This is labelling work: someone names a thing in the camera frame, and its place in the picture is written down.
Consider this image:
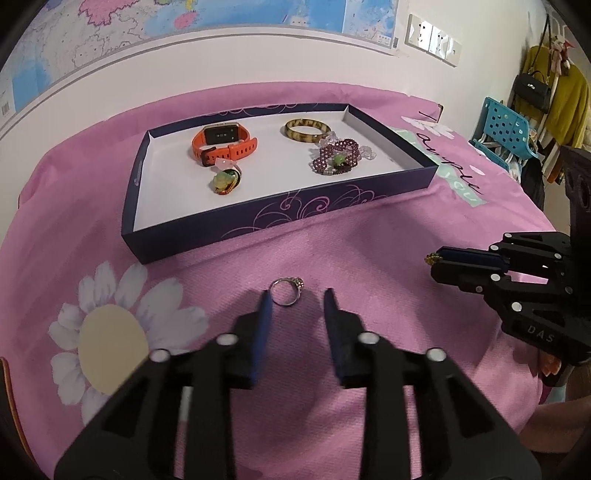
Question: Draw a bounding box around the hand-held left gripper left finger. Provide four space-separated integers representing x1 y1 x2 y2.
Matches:
53 288 274 480

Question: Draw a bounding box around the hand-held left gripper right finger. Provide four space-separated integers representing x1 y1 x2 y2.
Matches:
323 287 541 480

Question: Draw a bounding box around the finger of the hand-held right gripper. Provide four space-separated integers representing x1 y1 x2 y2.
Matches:
429 261 574 325
436 232 573 278

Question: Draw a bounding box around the silver ring with stone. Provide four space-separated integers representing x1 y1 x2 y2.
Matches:
269 277 304 306

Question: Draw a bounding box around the dark blue jewelry box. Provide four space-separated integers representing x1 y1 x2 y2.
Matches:
121 102 439 265

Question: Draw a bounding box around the pink bead bracelet green charm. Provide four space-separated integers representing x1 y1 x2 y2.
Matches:
203 159 243 195

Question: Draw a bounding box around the dark purple bead bracelet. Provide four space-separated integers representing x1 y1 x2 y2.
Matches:
307 138 363 176

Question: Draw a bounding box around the person's right forearm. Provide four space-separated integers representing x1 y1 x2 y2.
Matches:
519 364 591 455

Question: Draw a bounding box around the yellow coat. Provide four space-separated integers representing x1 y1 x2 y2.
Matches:
522 44 591 149

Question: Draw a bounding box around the pink flower printed cloth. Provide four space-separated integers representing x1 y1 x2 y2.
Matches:
0 82 559 480

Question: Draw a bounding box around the blue plastic chair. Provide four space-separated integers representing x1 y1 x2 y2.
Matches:
468 97 532 160

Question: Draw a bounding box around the black handbag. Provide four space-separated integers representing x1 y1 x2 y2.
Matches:
512 69 554 115

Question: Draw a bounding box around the white and red garment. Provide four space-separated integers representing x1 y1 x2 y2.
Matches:
549 28 574 75

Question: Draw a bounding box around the tortoiseshell bangle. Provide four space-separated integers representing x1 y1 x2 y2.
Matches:
284 118 331 144

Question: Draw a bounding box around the orange smart watch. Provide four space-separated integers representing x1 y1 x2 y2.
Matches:
191 122 258 164

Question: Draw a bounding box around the wooden table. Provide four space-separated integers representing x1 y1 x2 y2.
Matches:
0 356 20 446

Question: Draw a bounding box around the colourful wall map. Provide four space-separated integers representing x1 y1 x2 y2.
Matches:
0 0 402 141

